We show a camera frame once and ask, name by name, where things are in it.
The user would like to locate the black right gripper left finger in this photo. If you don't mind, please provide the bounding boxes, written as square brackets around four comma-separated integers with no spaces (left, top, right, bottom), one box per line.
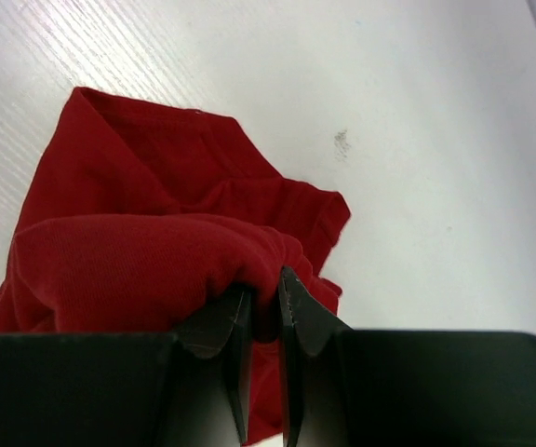
[0,286,252,446]

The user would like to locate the dark red t shirt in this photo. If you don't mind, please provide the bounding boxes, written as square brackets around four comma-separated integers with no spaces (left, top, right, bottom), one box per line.
[0,86,353,443]

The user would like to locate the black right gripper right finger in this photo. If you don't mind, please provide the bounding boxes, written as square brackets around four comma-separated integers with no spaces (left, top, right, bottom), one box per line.
[278,267,536,446]

